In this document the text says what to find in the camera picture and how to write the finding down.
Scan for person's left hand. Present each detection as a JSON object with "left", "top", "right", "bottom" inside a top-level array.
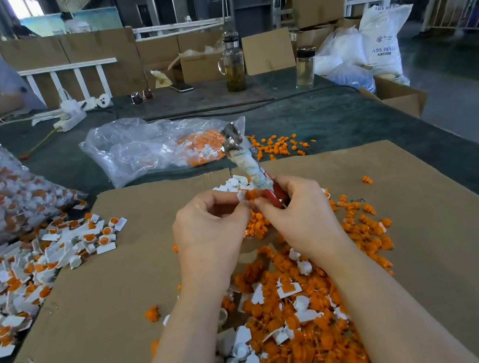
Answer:
[{"left": 166, "top": 184, "right": 264, "bottom": 294}]

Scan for person's right hand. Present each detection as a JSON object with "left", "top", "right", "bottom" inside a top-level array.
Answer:
[{"left": 251, "top": 166, "right": 354, "bottom": 272}]

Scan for silver red-handled pliers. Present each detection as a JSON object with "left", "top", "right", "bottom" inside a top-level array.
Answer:
[{"left": 219, "top": 116, "right": 291, "bottom": 216}]

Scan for orange white plastic piece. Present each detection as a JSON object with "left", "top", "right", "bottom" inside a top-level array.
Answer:
[
  {"left": 95, "top": 240, "right": 118, "bottom": 256},
  {"left": 106, "top": 216, "right": 130, "bottom": 235}
]

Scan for pile of orange and white parts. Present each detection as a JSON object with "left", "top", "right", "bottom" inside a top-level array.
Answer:
[{"left": 122, "top": 149, "right": 419, "bottom": 363}]

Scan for pile of assembled white-orange parts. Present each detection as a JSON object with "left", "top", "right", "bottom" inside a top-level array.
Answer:
[{"left": 0, "top": 192, "right": 153, "bottom": 363}]

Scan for person's right forearm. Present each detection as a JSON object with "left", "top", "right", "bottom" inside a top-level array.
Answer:
[{"left": 318, "top": 224, "right": 479, "bottom": 363}]

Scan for scatter of orange offcuts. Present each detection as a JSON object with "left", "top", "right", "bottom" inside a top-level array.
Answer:
[{"left": 250, "top": 125, "right": 319, "bottom": 164}]

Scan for small clear plastic bag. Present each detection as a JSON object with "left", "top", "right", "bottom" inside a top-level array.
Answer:
[{"left": 77, "top": 98, "right": 254, "bottom": 194}]

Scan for open brown cardboard box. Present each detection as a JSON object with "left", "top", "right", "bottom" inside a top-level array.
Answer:
[{"left": 357, "top": 67, "right": 432, "bottom": 127}]

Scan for glass bottle with black lid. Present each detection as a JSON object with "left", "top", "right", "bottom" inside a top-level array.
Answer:
[{"left": 290, "top": 45, "right": 322, "bottom": 90}]

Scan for black phone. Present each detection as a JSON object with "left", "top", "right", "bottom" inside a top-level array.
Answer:
[{"left": 170, "top": 80, "right": 197, "bottom": 96}]

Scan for clear blue plastic bag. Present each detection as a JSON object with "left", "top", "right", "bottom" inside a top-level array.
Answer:
[{"left": 308, "top": 24, "right": 379, "bottom": 102}]

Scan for flat brown cardboard panel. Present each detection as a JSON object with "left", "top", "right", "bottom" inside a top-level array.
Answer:
[{"left": 240, "top": 26, "right": 298, "bottom": 77}]

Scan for open cardboard box with paper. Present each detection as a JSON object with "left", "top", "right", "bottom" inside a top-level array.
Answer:
[{"left": 165, "top": 40, "right": 234, "bottom": 89}]

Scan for glass tea jar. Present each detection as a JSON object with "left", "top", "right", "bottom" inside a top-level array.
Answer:
[{"left": 214, "top": 30, "right": 251, "bottom": 95}]

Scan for white power strip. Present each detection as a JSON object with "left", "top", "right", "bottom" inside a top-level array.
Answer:
[{"left": 27, "top": 91, "right": 116, "bottom": 139}]

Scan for white woven sack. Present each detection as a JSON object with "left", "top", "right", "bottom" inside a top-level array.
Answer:
[{"left": 354, "top": 0, "right": 427, "bottom": 92}]

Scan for row of upright cardboard sheets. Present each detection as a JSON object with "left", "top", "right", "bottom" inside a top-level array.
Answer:
[{"left": 0, "top": 2, "right": 239, "bottom": 119}]

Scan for white railing frame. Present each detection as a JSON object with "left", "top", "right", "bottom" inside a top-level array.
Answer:
[{"left": 17, "top": 55, "right": 125, "bottom": 115}]

